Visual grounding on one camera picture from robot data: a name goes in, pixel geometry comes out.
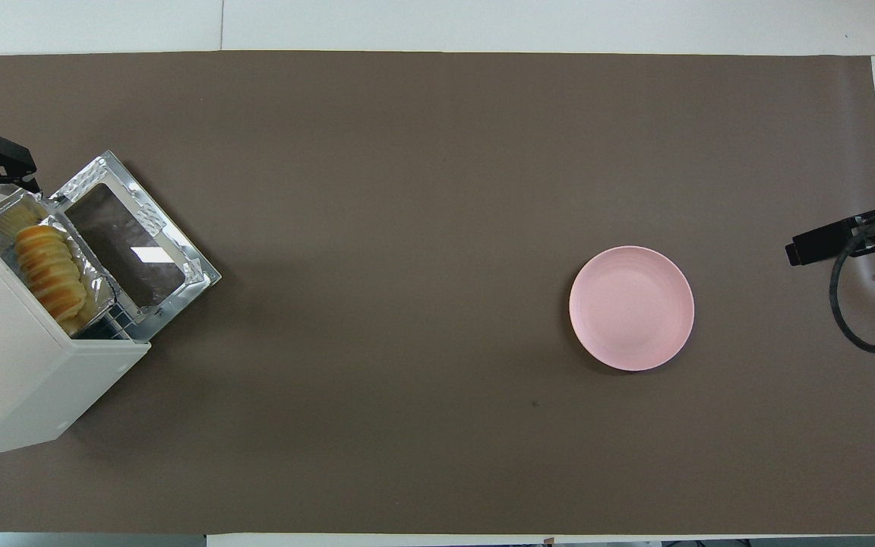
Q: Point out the sliced yellow bread loaf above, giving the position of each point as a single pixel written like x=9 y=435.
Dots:
x=48 y=270

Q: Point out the glass oven door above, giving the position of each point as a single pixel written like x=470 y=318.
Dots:
x=134 y=243

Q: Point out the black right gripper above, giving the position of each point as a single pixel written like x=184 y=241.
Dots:
x=821 y=243

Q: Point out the aluminium foil tray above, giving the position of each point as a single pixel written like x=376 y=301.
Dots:
x=88 y=266

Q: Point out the pink round plate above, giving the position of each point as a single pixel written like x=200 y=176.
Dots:
x=631 y=308

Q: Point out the brown table mat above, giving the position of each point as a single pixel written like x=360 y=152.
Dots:
x=407 y=266

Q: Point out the cream toaster oven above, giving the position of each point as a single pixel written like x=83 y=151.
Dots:
x=12 y=380

